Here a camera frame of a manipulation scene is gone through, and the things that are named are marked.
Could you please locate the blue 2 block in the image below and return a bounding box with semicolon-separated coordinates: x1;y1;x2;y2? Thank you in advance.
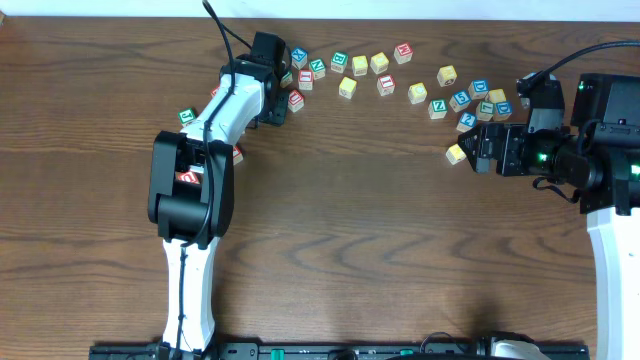
456;112;477;133

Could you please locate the red i block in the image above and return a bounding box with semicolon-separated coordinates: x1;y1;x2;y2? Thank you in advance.
298;69;314;91
376;74;396;96

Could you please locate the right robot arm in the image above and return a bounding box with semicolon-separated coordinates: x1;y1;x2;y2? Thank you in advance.
457;73;639;359

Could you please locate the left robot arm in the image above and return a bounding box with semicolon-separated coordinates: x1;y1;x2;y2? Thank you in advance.
148;57;289;359

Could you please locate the red U block centre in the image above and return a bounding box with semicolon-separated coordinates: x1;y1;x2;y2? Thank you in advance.
287;89;304;113

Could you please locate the red u block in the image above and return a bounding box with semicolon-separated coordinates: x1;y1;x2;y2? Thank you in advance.
176;171;200;184
287;89;304;113

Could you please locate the yellow K block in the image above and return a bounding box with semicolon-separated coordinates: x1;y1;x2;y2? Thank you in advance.
445;144;467;165

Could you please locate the green 7 block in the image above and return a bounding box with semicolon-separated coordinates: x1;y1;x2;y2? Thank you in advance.
476;101;495;122

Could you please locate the blue D block right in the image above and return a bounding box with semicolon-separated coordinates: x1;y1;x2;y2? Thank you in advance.
493;101;513;121

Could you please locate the blue d block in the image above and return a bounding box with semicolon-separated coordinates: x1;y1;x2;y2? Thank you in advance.
468;79;490;100
493;101;513;121

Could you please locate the blue 5 block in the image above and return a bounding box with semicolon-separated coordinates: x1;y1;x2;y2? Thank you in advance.
449;90;472;112

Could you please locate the green Z block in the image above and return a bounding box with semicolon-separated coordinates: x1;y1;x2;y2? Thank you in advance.
428;99;448;120

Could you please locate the blue X block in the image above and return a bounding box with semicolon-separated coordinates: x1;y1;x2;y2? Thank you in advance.
291;47;308;70

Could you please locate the green N block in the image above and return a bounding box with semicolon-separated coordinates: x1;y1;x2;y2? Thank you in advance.
309;59;326;80

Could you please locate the blue D block upper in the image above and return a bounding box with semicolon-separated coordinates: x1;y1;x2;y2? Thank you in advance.
468;79;490;100

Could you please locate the yellow 8 block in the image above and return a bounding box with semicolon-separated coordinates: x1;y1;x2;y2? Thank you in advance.
485;89;506;103

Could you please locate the red E block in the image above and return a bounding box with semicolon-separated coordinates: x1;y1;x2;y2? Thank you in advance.
210;86;220;98

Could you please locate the yellow A block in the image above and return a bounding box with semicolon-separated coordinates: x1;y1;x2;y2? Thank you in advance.
437;65;457;87

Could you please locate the green B block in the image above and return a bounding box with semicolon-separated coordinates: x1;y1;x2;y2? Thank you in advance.
330;51;348;73

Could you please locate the red Y block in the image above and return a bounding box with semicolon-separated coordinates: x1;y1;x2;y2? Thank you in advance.
233;146;244;165

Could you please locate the yellow C block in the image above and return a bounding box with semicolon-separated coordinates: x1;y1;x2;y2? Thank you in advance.
408;82;428;104

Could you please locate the yellow block middle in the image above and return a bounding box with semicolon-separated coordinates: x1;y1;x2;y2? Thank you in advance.
338;77;357;99

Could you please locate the yellow block top left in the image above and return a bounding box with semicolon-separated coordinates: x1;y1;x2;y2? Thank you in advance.
352;55;369;77

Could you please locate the green J block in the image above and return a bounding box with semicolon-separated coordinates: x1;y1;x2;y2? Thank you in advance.
178;108;197;127

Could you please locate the yellow block top right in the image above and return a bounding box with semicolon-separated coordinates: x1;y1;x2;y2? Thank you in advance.
370;52;389;74

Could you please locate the red H block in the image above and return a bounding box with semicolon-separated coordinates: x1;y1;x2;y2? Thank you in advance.
394;42;414;65

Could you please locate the red U block lower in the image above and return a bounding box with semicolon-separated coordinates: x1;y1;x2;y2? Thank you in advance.
176;171;200;184

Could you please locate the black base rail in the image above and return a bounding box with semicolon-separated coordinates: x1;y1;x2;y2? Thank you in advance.
88;341;591;360

